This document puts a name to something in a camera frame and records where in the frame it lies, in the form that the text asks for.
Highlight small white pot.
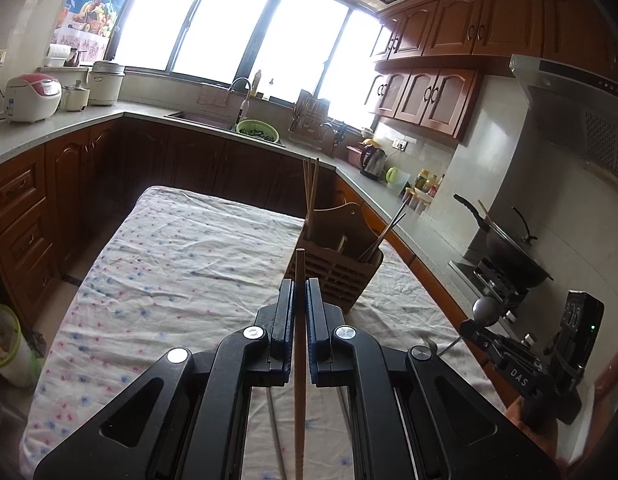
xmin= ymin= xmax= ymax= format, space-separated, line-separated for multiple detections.
xmin=61 ymin=80 xmax=90 ymax=112

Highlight dish drying rack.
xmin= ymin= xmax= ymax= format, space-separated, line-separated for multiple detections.
xmin=288 ymin=90 xmax=335 ymax=156

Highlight steel spoon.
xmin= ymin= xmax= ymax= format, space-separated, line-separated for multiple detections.
xmin=436 ymin=294 xmax=501 ymax=359

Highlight metal chopstick on table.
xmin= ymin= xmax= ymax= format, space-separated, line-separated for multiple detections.
xmin=266 ymin=388 xmax=288 ymax=480

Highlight range hood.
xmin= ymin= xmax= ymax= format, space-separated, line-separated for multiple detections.
xmin=510 ymin=54 xmax=618 ymax=188

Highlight green trash bin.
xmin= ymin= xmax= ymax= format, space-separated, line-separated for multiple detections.
xmin=0 ymin=304 xmax=41 ymax=388

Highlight kitchen faucet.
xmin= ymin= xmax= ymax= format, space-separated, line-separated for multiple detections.
xmin=227 ymin=77 xmax=253 ymax=129

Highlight red white rice cooker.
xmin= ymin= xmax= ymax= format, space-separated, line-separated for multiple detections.
xmin=3 ymin=73 xmax=62 ymax=124

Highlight dark wood chopstick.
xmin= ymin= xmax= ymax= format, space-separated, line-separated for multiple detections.
xmin=307 ymin=157 xmax=320 ymax=237

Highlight metal chopstick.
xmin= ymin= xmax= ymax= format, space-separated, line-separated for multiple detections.
xmin=266 ymin=388 xmax=288 ymax=480
xmin=361 ymin=203 xmax=415 ymax=264

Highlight green white pitcher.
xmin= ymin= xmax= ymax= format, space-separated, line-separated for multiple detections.
xmin=385 ymin=167 xmax=411 ymax=196

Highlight right hand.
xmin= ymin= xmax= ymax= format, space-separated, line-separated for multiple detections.
xmin=505 ymin=396 xmax=558 ymax=462

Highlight floral white tablecloth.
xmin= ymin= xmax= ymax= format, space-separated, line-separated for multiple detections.
xmin=18 ymin=184 xmax=508 ymax=480

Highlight wooden utensil holder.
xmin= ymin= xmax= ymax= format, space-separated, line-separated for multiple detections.
xmin=284 ymin=203 xmax=384 ymax=314

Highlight green colander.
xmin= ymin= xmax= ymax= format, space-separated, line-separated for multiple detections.
xmin=236 ymin=118 xmax=280 ymax=143

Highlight fruit poster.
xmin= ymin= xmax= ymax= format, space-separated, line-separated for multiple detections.
xmin=52 ymin=0 xmax=127 ymax=65

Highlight light bamboo chopstick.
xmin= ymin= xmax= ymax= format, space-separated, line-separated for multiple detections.
xmin=303 ymin=159 xmax=313 ymax=222
xmin=294 ymin=248 xmax=307 ymax=480

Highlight black wok with lid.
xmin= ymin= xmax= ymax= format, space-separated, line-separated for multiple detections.
xmin=453 ymin=194 xmax=553 ymax=289

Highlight steel electric kettle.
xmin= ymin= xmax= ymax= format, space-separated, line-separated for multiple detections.
xmin=360 ymin=144 xmax=387 ymax=181

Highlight upper wooden wall cabinets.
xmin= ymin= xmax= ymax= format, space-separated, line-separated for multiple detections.
xmin=367 ymin=0 xmax=618 ymax=144

